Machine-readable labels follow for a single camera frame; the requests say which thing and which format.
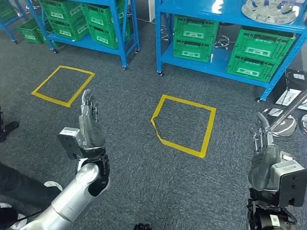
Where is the silver wheel cover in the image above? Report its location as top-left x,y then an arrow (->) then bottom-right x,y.
240,0 -> 301,25

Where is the silver round base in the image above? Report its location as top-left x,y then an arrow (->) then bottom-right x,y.
299,113 -> 307,137

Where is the black swivel stool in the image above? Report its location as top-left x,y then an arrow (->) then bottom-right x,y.
213,22 -> 231,50

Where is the black stand foot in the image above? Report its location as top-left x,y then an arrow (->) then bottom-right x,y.
0,105 -> 20,143

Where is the blue metal shelf rack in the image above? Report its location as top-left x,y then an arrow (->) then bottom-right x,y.
154,0 -> 307,103
26,0 -> 141,70
0,0 -> 29,45

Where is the black box with label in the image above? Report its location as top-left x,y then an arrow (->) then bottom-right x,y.
271,68 -> 307,112

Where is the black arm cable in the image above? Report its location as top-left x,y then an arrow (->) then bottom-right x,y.
13,209 -> 50,227

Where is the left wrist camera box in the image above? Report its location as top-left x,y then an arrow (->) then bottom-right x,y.
57,126 -> 84,161

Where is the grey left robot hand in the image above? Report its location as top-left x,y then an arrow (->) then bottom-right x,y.
78,89 -> 106,149

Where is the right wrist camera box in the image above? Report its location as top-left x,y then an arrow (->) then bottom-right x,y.
271,151 -> 307,208

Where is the yellow floor tape square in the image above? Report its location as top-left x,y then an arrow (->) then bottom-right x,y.
31,65 -> 95,108
150,94 -> 217,159

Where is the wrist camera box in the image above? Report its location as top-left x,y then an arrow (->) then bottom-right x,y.
57,126 -> 84,161
271,151 -> 307,208

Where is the silver stanchion with round base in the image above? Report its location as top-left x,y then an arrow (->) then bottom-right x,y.
262,89 -> 307,138

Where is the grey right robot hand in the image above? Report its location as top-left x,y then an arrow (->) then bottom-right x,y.
248,112 -> 281,192

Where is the white cabinet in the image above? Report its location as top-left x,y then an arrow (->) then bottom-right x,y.
147,0 -> 157,23

